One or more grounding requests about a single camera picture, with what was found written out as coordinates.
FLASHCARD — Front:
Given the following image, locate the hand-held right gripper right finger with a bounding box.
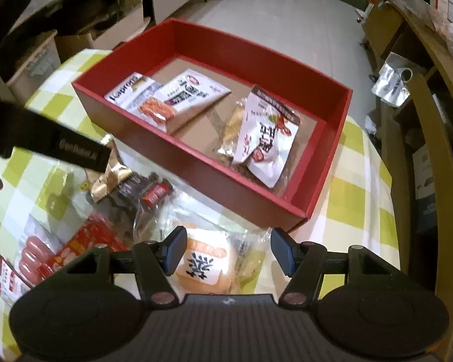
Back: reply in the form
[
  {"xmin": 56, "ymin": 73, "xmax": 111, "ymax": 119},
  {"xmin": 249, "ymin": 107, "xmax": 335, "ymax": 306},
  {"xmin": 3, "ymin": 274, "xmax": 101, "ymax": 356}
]
[{"xmin": 271, "ymin": 228, "xmax": 412, "ymax": 306}]

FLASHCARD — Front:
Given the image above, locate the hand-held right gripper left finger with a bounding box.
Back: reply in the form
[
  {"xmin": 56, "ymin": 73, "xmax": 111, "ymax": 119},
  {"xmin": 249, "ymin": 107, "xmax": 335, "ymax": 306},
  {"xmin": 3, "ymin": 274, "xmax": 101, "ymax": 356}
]
[{"xmin": 41, "ymin": 226, "xmax": 188, "ymax": 308}]

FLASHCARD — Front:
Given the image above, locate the round bun packet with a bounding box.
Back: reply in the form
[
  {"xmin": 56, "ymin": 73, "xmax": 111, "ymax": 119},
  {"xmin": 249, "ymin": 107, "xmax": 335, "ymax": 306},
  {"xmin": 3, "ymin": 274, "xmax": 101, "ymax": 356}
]
[{"xmin": 134, "ymin": 192, "xmax": 274, "ymax": 295}]

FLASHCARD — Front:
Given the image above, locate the gold brown small packet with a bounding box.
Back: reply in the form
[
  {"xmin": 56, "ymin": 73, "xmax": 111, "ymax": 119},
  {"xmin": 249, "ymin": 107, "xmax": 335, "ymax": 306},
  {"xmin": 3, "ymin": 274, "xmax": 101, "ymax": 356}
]
[{"xmin": 85, "ymin": 138, "xmax": 133, "ymax": 204}]

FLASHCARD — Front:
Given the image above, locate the clear dark jerky packet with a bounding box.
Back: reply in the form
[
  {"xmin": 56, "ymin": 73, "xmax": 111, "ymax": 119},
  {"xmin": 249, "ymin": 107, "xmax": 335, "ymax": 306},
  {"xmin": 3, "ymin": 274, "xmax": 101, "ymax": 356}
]
[{"xmin": 87, "ymin": 173, "xmax": 176, "ymax": 242}]

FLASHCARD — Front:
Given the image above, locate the red cardboard box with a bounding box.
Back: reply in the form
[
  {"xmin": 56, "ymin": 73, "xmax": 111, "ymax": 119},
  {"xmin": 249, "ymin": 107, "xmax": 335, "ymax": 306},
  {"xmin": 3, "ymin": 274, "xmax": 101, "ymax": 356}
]
[{"xmin": 72, "ymin": 18, "xmax": 353, "ymax": 232}]

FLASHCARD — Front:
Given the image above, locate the white wafer packet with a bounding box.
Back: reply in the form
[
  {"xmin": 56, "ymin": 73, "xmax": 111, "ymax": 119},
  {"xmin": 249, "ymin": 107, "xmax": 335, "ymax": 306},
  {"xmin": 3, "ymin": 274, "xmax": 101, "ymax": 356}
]
[{"xmin": 105, "ymin": 73, "xmax": 155, "ymax": 112}]

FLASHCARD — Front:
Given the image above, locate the red white date packet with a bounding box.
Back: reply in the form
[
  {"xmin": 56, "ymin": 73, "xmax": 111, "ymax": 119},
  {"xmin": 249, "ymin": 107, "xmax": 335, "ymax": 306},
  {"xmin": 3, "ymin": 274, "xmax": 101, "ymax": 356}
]
[{"xmin": 232, "ymin": 85, "xmax": 300, "ymax": 189}]

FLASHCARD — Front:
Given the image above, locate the red white sausage packet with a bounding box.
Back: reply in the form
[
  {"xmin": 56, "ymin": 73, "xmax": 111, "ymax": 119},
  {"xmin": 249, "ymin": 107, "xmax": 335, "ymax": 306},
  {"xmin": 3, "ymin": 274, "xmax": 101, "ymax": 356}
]
[{"xmin": 0, "ymin": 213, "xmax": 112, "ymax": 307}]

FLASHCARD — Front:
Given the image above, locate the white spicy strip packet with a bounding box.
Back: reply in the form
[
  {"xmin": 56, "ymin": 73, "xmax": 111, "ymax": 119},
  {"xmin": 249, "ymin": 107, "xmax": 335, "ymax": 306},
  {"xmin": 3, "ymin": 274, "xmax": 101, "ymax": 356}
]
[{"xmin": 139, "ymin": 68, "xmax": 232, "ymax": 132}]

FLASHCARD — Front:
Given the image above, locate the clear yellow fried twist packet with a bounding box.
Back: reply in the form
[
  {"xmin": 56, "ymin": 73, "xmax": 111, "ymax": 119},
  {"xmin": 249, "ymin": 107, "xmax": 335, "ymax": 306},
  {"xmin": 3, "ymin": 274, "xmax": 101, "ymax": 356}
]
[{"xmin": 213, "ymin": 98, "xmax": 252, "ymax": 164}]

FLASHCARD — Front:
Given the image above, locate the beige storage bin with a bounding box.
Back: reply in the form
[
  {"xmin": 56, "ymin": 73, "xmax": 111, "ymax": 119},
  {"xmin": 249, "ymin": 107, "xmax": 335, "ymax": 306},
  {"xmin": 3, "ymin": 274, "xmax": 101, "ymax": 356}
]
[{"xmin": 7, "ymin": 30, "xmax": 59, "ymax": 102}]

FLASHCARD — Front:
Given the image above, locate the curved wooden chair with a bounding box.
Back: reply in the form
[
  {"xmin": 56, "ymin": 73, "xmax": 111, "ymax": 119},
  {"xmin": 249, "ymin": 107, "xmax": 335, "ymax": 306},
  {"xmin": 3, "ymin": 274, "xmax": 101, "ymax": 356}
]
[{"xmin": 390, "ymin": 73, "xmax": 453, "ymax": 362}]

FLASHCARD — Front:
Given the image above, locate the silver bag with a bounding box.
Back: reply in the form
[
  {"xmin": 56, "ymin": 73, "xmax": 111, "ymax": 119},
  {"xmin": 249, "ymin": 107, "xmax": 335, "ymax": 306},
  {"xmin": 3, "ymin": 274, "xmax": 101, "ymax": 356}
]
[{"xmin": 371, "ymin": 53, "xmax": 415, "ymax": 107}]

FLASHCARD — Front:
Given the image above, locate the wooden counter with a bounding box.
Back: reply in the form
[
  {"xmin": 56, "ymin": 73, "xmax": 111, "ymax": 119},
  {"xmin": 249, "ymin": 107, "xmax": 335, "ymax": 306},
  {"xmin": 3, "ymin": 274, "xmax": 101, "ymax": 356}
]
[{"xmin": 364, "ymin": 0, "xmax": 453, "ymax": 121}]

